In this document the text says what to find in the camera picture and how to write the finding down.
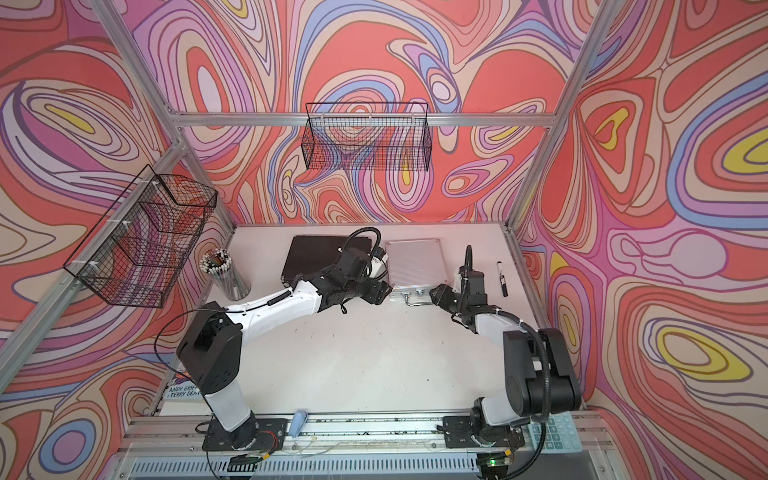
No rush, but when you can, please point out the silver poker set case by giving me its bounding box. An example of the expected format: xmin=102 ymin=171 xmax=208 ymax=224
xmin=385 ymin=238 xmax=448 ymax=307

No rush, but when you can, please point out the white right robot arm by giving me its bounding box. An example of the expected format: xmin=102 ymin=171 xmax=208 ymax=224
xmin=430 ymin=246 xmax=582 ymax=448

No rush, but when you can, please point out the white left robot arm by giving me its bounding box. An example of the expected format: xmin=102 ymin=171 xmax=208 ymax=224
xmin=176 ymin=226 xmax=392 ymax=451

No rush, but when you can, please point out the black poker set case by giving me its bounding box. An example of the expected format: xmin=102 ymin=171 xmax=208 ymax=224
xmin=280 ymin=235 xmax=346 ymax=287

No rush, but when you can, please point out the black marker pen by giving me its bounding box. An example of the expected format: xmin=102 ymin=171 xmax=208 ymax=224
xmin=496 ymin=261 xmax=509 ymax=298

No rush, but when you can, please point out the clear plastic pencil jar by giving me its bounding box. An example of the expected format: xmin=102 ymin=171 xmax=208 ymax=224
xmin=199 ymin=248 xmax=251 ymax=301

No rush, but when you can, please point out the small blue cylinder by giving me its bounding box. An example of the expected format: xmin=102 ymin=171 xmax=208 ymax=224
xmin=288 ymin=410 xmax=308 ymax=438

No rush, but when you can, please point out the light green calculator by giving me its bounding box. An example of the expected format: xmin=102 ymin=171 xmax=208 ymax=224
xmin=527 ymin=412 xmax=583 ymax=454

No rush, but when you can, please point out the treehouse children's book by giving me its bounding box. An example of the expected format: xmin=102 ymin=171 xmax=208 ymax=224
xmin=162 ymin=379 xmax=201 ymax=402

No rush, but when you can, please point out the black wire basket back wall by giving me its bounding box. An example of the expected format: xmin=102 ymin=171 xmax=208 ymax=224
xmin=301 ymin=101 xmax=433 ymax=172

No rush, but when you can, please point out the black wire basket wall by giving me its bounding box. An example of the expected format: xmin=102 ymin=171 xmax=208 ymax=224
xmin=63 ymin=166 xmax=218 ymax=309
xmin=301 ymin=101 xmax=433 ymax=172

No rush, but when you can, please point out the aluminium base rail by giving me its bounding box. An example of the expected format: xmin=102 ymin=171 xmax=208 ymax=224
xmin=101 ymin=409 xmax=625 ymax=480

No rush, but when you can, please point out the black wire basket left wall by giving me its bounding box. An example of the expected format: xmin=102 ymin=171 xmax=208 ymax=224
xmin=63 ymin=166 xmax=218 ymax=309

